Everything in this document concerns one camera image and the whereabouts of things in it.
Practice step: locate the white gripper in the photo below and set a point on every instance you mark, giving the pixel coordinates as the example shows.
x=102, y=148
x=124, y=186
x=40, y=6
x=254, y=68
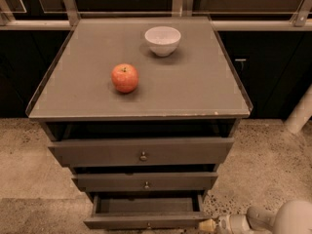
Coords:
x=231, y=224

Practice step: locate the grey drawer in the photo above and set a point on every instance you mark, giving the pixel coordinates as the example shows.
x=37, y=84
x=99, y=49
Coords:
x=147, y=210
x=144, y=182
x=141, y=151

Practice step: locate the grey drawer cabinet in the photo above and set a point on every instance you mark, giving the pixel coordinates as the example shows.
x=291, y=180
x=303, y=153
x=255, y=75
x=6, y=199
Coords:
x=142, y=112

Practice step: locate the red apple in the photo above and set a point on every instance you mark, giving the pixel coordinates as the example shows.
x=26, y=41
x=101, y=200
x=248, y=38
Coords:
x=124, y=78

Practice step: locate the dark background cabinet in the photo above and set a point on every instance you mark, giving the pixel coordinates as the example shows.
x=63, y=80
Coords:
x=274, y=66

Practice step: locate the white ceramic bowl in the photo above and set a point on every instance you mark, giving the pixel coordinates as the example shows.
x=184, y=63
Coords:
x=162, y=40

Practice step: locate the white pipe post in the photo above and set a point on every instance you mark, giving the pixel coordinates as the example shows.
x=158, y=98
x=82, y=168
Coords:
x=301, y=113

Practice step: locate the metal railing frame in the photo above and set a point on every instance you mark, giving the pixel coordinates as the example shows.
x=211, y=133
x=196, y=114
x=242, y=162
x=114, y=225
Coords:
x=226, y=15

